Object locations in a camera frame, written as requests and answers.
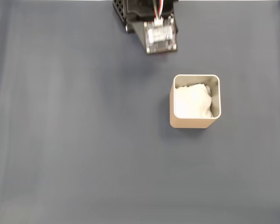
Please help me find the white crumpled tissue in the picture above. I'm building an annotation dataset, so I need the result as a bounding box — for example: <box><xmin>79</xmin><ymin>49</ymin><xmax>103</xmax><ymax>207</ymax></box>
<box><xmin>175</xmin><ymin>83</ymin><xmax>213</xmax><ymax>118</ymax></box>

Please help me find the camera cable with coloured wires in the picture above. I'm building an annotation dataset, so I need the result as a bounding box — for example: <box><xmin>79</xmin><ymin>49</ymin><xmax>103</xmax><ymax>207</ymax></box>
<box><xmin>153</xmin><ymin>0</ymin><xmax>164</xmax><ymax>25</ymax></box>

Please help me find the blue-grey table mat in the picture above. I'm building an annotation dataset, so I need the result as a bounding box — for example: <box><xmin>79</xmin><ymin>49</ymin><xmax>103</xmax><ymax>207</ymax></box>
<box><xmin>0</xmin><ymin>0</ymin><xmax>280</xmax><ymax>224</ymax></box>

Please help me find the beige square box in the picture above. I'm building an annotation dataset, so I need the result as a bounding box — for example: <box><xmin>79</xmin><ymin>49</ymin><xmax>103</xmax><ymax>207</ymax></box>
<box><xmin>169</xmin><ymin>74</ymin><xmax>222</xmax><ymax>129</ymax></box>

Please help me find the camera circuit board with mount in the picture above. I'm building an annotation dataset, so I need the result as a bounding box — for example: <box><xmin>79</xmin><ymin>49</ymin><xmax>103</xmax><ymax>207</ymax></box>
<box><xmin>128</xmin><ymin>18</ymin><xmax>179</xmax><ymax>56</ymax></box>

